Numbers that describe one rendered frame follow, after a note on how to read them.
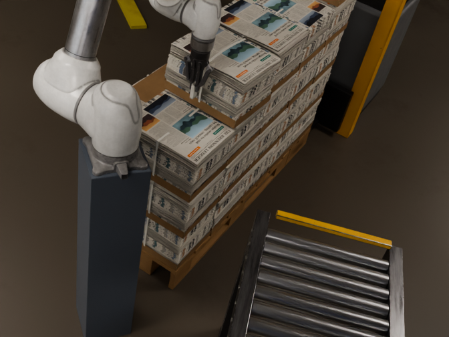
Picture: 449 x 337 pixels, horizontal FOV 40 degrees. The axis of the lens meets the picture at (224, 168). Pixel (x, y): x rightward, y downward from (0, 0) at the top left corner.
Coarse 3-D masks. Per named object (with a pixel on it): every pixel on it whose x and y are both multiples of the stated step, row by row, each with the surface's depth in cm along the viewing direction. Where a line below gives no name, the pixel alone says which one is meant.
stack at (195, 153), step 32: (160, 96) 260; (288, 96) 301; (160, 128) 245; (192, 128) 249; (224, 128) 252; (256, 128) 279; (160, 160) 245; (192, 160) 235; (224, 160) 262; (160, 192) 256; (192, 192) 246; (256, 192) 345; (224, 224) 323; (192, 256) 292
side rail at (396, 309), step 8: (392, 248) 223; (400, 248) 224; (384, 256) 227; (392, 256) 220; (400, 256) 221; (392, 264) 218; (400, 264) 218; (392, 272) 215; (400, 272) 215; (392, 280) 212; (400, 280) 213; (392, 288) 209; (400, 288) 210; (392, 296) 207; (400, 296) 208; (392, 304) 204; (400, 304) 205; (392, 312) 202; (400, 312) 203; (392, 320) 200; (400, 320) 200; (392, 328) 197; (400, 328) 198; (392, 336) 195; (400, 336) 196
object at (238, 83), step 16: (256, 48) 258; (224, 64) 245; (240, 64) 246; (256, 64) 248; (272, 64) 251; (224, 80) 242; (240, 80) 238; (256, 80) 245; (272, 80) 262; (208, 96) 251; (224, 96) 246; (240, 96) 241; (256, 96) 256; (224, 112) 250; (240, 112) 251
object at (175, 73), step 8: (224, 32) 263; (232, 32) 264; (176, 40) 251; (184, 40) 252; (216, 40) 257; (224, 40) 258; (232, 40) 259; (176, 48) 249; (184, 48) 248; (216, 48) 253; (176, 56) 251; (184, 56) 249; (168, 64) 256; (176, 64) 253; (184, 64) 251; (168, 72) 258; (176, 72) 255; (184, 72) 253; (168, 80) 260; (176, 80) 257; (184, 80) 255; (184, 88) 257
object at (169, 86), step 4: (164, 80) 261; (164, 84) 263; (168, 84) 261; (172, 84) 260; (168, 88) 262; (172, 88) 261; (176, 88) 260; (172, 92) 262; (176, 92) 261; (180, 92) 259; (184, 92) 258; (180, 96) 261; (184, 96) 259; (188, 96) 258; (188, 100) 259; (192, 100) 258
